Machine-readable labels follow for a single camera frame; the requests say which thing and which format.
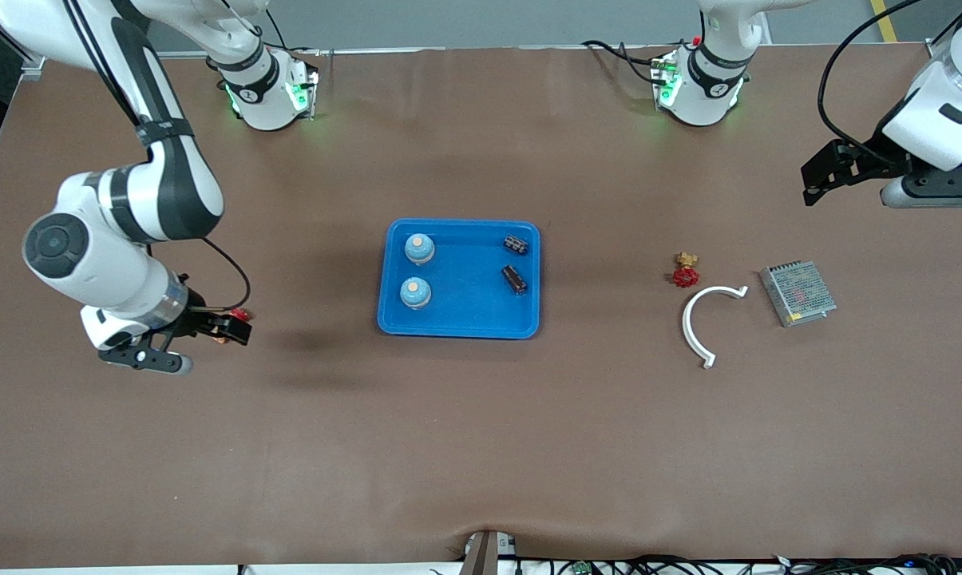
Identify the orange red emergency switch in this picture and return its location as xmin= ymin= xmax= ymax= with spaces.
xmin=212 ymin=307 xmax=253 ymax=346

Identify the perforated metal power supply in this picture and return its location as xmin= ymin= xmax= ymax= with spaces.
xmin=758 ymin=260 xmax=838 ymax=328

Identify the metal table edge bracket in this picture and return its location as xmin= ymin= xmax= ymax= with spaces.
xmin=458 ymin=529 xmax=520 ymax=575

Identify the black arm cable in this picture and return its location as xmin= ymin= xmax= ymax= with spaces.
xmin=61 ymin=0 xmax=251 ymax=312
xmin=818 ymin=0 xmax=909 ymax=153

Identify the blue plastic tray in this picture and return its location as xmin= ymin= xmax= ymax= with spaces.
xmin=377 ymin=219 xmax=542 ymax=340

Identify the white plastic half ring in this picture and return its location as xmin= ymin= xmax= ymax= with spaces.
xmin=682 ymin=285 xmax=749 ymax=370

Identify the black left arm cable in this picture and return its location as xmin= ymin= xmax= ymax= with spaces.
xmin=818 ymin=0 xmax=909 ymax=153

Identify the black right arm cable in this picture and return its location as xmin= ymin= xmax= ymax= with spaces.
xmin=61 ymin=0 xmax=251 ymax=312

